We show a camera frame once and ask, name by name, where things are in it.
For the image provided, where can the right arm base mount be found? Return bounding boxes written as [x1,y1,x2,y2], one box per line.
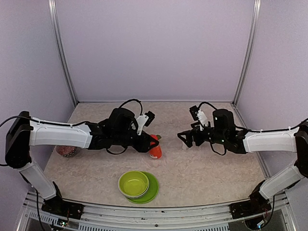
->
[230,180,272,219]

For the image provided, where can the red pill bottle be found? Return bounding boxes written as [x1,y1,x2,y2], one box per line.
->
[149,145,162,159]

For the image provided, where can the green plate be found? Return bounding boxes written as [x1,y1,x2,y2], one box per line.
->
[127,171,159,204]

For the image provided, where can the aluminium frame post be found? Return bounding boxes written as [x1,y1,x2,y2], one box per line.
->
[233,0,261,106]
[48,0,79,107]

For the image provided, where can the camera cable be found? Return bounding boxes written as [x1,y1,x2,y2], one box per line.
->
[197,101,217,114]
[119,98,145,116]

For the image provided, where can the right aluminium frame post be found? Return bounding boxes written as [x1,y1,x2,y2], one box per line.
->
[233,0,261,106]

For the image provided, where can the small white pill bottle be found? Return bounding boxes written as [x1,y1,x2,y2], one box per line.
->
[181,143,188,150]

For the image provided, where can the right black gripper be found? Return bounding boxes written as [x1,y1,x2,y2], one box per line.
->
[178,121,227,147]

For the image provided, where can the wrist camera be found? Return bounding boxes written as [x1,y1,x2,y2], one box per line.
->
[189,105,199,121]
[144,111,155,127]

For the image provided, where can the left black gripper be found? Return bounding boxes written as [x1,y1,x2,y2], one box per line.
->
[113,127,159,153]

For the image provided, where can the front aluminium rail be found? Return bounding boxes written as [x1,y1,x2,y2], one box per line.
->
[15,192,299,231]

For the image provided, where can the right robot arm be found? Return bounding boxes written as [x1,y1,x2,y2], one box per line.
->
[177,106,308,214]

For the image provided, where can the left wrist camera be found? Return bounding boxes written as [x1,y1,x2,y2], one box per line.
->
[144,111,155,127]

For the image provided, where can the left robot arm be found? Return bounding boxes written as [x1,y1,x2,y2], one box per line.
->
[4,107,159,214]

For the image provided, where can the left aluminium frame post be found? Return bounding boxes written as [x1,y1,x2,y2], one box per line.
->
[48,0,79,107]

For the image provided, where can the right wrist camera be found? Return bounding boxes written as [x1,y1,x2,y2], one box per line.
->
[189,105,199,121]

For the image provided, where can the left camera cable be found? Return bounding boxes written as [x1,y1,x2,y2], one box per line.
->
[119,98,145,116]

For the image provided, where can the right camera cable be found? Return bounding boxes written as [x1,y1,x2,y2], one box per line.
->
[197,101,217,114]

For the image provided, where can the green bowl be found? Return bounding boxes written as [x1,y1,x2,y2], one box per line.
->
[118,171,150,199]

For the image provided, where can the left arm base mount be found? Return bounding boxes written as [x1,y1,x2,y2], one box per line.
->
[41,181,84,220]

